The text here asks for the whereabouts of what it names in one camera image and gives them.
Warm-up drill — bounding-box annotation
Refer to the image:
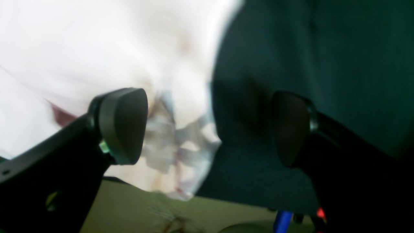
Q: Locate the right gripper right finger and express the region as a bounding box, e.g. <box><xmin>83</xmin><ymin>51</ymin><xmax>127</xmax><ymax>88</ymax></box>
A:
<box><xmin>270</xmin><ymin>91</ymin><xmax>413</xmax><ymax>233</ymax></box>

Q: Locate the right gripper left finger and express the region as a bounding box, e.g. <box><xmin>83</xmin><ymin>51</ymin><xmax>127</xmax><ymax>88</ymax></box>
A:
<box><xmin>0</xmin><ymin>88</ymin><xmax>148</xmax><ymax>233</ymax></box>

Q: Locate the pink T-shirt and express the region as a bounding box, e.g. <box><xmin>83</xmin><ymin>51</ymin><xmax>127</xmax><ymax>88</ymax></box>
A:
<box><xmin>0</xmin><ymin>0</ymin><xmax>244</xmax><ymax>201</ymax></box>

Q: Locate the red black clamp right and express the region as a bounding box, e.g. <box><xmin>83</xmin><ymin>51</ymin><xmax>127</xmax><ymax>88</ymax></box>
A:
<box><xmin>310</xmin><ymin>208</ymin><xmax>329</xmax><ymax>233</ymax></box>

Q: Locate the black table cloth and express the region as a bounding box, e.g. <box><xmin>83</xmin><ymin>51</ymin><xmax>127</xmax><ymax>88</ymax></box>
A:
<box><xmin>195</xmin><ymin>0</ymin><xmax>413</xmax><ymax>213</ymax></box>

